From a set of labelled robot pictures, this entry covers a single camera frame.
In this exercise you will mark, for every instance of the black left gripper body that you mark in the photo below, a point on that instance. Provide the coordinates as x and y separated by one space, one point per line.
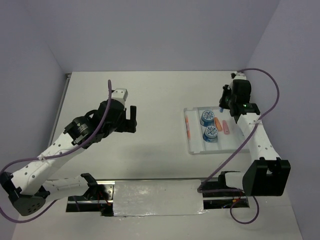
125 125

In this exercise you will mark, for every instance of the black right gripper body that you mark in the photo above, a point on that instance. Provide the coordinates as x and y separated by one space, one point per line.
226 97

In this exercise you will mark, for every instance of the blue paint jar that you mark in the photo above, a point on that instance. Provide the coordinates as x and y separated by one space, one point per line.
207 118
210 133

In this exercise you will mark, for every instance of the orange highlighter cap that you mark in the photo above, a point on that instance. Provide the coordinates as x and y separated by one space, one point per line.
218 124

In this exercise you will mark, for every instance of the pink highlighter cap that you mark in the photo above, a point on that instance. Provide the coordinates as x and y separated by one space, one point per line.
225 127

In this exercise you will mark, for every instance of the orange highlighter pen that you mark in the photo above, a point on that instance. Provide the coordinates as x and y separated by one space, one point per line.
188 133

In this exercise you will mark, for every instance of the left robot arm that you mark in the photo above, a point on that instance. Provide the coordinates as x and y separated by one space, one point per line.
31 187

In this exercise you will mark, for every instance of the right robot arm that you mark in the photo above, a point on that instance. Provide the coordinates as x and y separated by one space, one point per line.
268 173

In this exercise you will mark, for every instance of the clear plastic organizer tray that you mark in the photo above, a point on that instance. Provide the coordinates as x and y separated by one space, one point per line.
223 143

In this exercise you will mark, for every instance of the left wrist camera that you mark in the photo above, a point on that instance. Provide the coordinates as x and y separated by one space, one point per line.
120 95

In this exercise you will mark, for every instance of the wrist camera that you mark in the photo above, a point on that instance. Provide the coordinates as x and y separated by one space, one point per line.
120 95
238 75

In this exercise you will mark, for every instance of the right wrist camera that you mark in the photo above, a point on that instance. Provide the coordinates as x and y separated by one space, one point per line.
238 75

